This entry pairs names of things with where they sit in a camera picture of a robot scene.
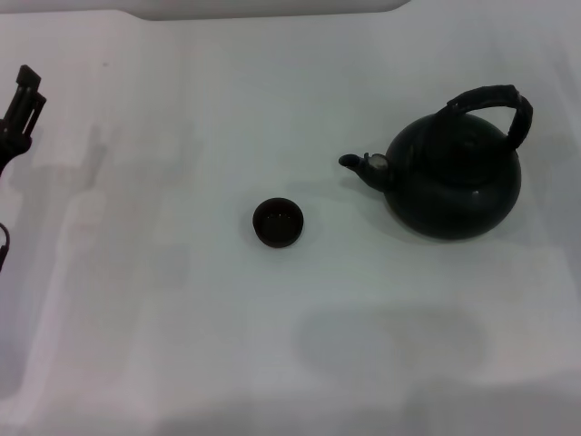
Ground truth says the small dark teacup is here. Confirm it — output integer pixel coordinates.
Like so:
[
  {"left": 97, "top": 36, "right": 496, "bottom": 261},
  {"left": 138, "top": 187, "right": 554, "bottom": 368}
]
[{"left": 251, "top": 196, "right": 305, "bottom": 250}]

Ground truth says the black round teapot with handle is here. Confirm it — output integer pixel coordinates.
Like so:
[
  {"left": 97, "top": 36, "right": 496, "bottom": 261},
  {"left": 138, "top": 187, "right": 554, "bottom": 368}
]
[{"left": 338, "top": 84, "right": 535, "bottom": 240}]

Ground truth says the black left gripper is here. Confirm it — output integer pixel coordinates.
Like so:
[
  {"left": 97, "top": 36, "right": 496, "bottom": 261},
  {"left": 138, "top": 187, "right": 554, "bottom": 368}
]
[{"left": 0, "top": 64, "right": 48, "bottom": 182}]

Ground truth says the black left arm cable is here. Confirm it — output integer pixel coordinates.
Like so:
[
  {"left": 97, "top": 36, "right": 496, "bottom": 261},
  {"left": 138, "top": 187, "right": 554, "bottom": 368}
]
[{"left": 0, "top": 223, "right": 12, "bottom": 272}]

